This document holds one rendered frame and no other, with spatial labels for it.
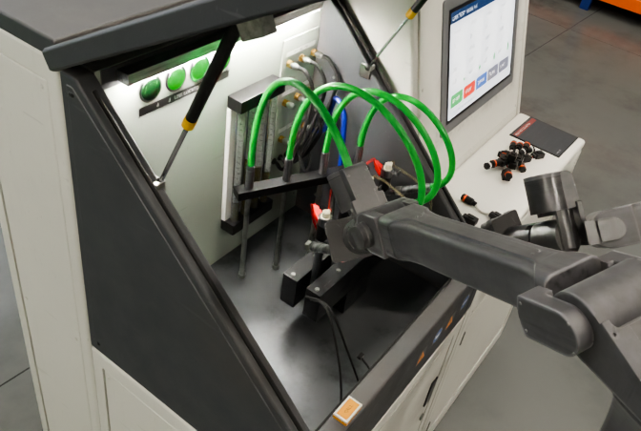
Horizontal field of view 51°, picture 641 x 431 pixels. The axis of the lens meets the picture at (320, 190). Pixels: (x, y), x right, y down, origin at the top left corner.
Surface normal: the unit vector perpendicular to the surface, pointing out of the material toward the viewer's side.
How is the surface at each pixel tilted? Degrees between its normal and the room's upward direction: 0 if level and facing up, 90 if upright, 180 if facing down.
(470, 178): 0
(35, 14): 0
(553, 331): 101
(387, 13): 90
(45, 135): 90
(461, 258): 98
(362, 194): 37
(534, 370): 0
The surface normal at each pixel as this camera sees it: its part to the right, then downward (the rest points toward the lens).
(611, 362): -0.89, 0.33
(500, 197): 0.13, -0.79
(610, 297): 0.09, -0.56
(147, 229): -0.59, 0.43
